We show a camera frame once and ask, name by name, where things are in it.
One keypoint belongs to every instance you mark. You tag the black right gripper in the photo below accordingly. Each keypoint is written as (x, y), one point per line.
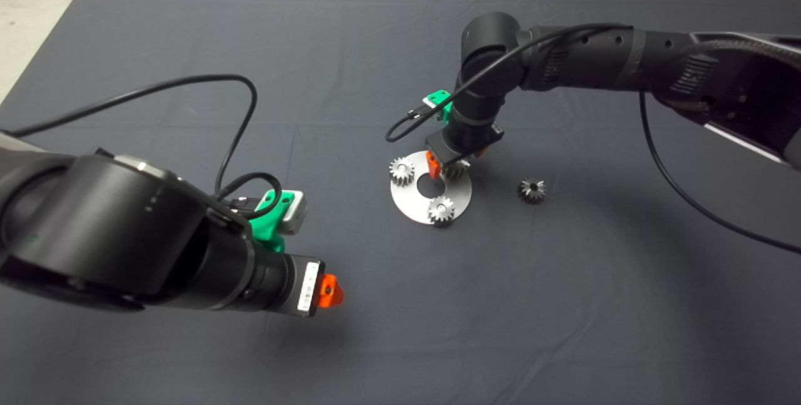
(463, 142)

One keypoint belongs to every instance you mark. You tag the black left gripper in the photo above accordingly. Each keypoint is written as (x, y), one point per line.
(299, 286)

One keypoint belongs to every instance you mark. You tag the dark steel gear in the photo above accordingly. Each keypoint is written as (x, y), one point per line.
(532, 190)

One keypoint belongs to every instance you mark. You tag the large silver steel gear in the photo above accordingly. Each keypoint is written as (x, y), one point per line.
(455, 170)

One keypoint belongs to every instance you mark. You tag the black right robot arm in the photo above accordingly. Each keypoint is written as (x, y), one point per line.
(594, 57)

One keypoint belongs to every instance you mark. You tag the round metal plate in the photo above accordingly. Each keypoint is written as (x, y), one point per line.
(413, 205)

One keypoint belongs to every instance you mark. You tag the dark grey table cloth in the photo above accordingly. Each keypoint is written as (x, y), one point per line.
(400, 48)

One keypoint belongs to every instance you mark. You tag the green left camera mount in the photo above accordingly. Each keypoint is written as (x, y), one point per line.
(270, 230)

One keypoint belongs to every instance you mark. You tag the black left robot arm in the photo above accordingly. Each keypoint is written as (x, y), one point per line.
(94, 236)

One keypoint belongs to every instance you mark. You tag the green right camera mount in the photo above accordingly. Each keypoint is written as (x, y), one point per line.
(441, 99)

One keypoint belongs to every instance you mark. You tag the silver left camera box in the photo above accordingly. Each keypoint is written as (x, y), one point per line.
(294, 214)

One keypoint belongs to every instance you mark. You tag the small silver steel gear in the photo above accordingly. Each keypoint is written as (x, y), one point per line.
(441, 210)
(402, 171)

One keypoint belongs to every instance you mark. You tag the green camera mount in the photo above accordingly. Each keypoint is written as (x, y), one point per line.
(441, 99)
(270, 230)

